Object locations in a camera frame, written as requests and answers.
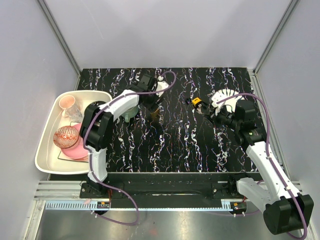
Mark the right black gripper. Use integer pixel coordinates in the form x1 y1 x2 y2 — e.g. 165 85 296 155
202 103 241 131

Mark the brass padlock silver shackle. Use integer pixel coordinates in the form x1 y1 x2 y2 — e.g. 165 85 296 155
150 108 160 119

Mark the yellow padlock black shackle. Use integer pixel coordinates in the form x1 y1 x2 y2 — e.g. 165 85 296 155
185 97 203 108

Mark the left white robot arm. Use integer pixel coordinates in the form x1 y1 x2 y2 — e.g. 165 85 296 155
79 74 169 198

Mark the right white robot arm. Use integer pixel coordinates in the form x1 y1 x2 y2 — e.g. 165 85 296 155
206 94 314 240

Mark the green ceramic mug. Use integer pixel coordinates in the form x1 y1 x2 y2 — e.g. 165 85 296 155
122 105 139 123

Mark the blue striped white plate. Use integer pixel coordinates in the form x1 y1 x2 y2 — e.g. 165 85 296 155
211 89 244 104

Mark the black bowl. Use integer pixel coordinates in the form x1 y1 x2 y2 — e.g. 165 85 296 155
90 101 106 106

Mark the clear drinking glass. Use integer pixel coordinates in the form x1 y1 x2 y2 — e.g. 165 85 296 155
64 104 83 123

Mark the pink plastic cup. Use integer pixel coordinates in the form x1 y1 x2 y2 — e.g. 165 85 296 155
58 95 76 110

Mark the pink plate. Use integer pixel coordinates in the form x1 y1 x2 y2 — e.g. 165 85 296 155
61 123 88 161

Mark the red patterned bowl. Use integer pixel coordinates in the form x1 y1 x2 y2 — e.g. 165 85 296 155
53 125 80 149

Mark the cream plastic tray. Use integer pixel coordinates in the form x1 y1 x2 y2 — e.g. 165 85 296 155
34 90 112 175

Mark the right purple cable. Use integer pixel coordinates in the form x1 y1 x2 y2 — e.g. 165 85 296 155
216 92 308 238

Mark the purple cable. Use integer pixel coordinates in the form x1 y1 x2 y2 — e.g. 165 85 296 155
216 92 308 238
82 70 177 225

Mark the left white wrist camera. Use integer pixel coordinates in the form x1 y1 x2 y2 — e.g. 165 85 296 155
155 76 169 92

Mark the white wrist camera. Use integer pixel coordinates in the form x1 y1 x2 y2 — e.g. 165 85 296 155
155 76 169 92
210 95 240 115

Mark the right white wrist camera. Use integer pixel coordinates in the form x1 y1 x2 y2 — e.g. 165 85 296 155
210 95 240 115

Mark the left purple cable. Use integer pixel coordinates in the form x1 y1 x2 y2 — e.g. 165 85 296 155
82 70 177 225

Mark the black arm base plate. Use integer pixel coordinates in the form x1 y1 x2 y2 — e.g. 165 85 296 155
79 172 261 211

